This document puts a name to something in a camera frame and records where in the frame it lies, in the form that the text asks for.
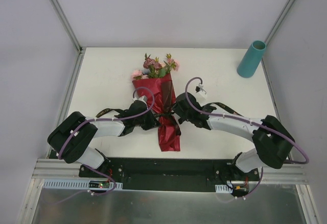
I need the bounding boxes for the black ribbon gold lettering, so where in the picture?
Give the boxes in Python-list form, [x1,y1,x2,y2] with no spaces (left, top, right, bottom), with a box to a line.
[96,102,242,118]

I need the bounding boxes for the red flower bouquet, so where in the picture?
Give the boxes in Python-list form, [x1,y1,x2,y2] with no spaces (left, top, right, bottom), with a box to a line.
[132,54,181,152]

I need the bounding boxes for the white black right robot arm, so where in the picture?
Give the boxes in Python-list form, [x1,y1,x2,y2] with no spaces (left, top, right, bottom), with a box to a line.
[172,93,293,181]

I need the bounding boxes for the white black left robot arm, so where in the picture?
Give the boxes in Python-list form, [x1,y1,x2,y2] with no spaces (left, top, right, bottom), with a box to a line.
[47,99,160,178]

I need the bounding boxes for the teal cone vase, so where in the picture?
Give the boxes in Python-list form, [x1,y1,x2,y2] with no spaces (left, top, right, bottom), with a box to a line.
[237,40,266,78]

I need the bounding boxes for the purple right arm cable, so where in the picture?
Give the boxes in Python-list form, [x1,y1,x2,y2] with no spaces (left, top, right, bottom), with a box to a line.
[185,77,310,204]

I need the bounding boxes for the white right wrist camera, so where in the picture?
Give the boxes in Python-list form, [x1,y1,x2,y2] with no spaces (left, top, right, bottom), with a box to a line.
[195,83,207,101]

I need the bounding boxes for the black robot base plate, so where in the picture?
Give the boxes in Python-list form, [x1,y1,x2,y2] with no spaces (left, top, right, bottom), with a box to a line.
[78,157,261,191]

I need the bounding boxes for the white right cable duct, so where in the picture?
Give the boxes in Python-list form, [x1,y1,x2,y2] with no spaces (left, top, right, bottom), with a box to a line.
[215,184,233,194]

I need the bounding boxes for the white cable duct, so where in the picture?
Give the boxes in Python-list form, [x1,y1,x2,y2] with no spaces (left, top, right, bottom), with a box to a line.
[215,184,233,194]
[43,179,123,191]

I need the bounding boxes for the white left cable duct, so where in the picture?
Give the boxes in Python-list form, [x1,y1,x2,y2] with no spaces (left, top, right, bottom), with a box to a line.
[43,179,123,191]

